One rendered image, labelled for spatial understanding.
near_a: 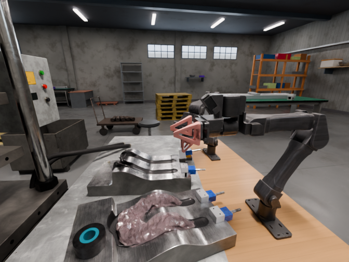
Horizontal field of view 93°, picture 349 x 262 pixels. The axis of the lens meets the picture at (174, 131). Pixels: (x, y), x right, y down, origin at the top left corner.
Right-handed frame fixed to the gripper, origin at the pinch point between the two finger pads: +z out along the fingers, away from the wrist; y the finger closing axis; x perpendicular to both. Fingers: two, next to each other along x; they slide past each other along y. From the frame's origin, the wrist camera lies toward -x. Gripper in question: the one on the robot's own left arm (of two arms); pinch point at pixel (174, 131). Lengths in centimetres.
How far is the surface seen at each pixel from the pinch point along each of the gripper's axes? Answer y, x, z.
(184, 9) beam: -624, -247, -149
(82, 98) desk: -817, 65, 311
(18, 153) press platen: -34, 16, 69
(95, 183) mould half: -27, 32, 36
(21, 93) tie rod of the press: -37, -11, 62
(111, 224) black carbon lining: 0.1, 31.7, 23.0
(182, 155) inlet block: -37.1, 27.5, -10.2
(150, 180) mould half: -21.7, 31.1, 8.8
